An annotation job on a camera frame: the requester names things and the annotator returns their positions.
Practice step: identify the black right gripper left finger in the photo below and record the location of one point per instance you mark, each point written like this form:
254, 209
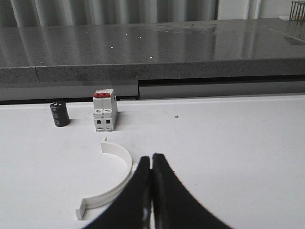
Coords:
132, 208

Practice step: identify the white pipe clamp half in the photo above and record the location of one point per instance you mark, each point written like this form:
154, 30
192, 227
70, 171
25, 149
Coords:
103, 183

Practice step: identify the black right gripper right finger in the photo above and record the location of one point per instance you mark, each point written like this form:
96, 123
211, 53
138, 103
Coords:
174, 206

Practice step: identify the black cylindrical capacitor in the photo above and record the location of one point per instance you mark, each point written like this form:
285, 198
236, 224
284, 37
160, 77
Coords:
60, 113

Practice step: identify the grey stone counter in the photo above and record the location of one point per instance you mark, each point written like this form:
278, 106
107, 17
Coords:
139, 60

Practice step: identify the white red circuit breaker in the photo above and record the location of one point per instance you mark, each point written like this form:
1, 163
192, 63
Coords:
105, 110

